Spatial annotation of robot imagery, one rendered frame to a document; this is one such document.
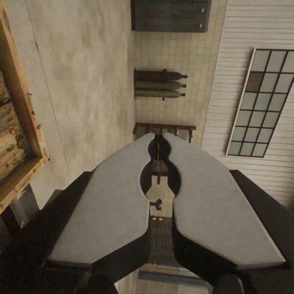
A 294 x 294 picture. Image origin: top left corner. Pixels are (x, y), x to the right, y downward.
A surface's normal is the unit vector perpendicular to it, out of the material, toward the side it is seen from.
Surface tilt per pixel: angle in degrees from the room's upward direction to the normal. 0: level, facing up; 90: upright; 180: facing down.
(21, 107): 90
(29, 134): 90
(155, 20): 90
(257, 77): 90
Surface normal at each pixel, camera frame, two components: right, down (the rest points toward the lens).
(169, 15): -0.11, 0.55
